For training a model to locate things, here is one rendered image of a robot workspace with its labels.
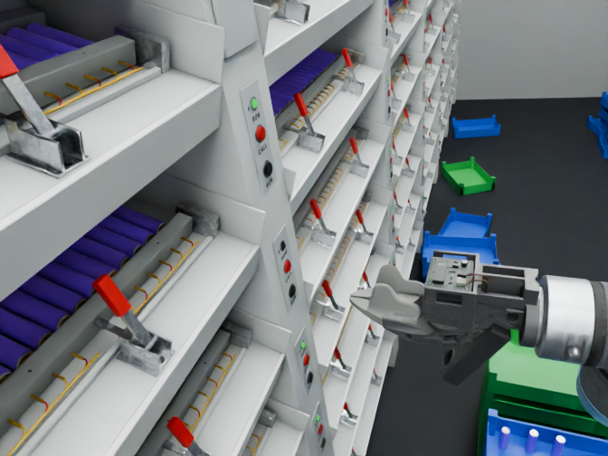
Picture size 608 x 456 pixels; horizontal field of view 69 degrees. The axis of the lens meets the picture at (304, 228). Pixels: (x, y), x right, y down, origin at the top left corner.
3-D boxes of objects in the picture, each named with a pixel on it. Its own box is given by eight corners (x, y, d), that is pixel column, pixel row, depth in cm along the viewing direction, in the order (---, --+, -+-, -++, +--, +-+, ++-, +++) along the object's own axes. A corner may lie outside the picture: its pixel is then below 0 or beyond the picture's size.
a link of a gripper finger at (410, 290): (353, 254, 57) (427, 261, 54) (356, 289, 61) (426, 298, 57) (346, 269, 55) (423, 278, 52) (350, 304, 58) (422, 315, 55)
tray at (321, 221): (380, 158, 118) (396, 111, 109) (302, 324, 72) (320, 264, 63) (309, 135, 121) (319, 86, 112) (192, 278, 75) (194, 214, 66)
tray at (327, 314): (383, 218, 128) (398, 178, 120) (317, 395, 82) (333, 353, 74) (318, 194, 131) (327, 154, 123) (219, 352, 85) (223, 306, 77)
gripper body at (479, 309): (427, 247, 54) (539, 258, 49) (426, 299, 58) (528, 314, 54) (418, 289, 48) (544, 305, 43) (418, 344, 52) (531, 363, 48)
